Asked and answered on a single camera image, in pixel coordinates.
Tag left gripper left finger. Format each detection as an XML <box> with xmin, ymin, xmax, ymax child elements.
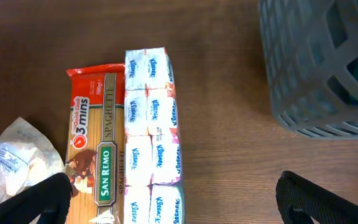
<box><xmin>0</xmin><ymin>172</ymin><xmax>72</xmax><ymax>224</ymax></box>

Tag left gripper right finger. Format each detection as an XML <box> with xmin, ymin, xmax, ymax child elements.
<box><xmin>276</xmin><ymin>170</ymin><xmax>358</xmax><ymax>223</ymax></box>

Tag beige powder pouch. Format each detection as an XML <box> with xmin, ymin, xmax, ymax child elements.
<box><xmin>0</xmin><ymin>117</ymin><xmax>65</xmax><ymax>203</ymax></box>

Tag San Remo spaghetti packet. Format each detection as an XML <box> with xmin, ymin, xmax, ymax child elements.
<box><xmin>65</xmin><ymin>63</ymin><xmax>125</xmax><ymax>223</ymax></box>

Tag Kleenex tissue multipack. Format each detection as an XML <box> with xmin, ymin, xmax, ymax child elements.
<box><xmin>124</xmin><ymin>47</ymin><xmax>185</xmax><ymax>224</ymax></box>

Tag grey plastic basket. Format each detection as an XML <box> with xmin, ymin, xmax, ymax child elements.
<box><xmin>258</xmin><ymin>0</ymin><xmax>358</xmax><ymax>139</ymax></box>

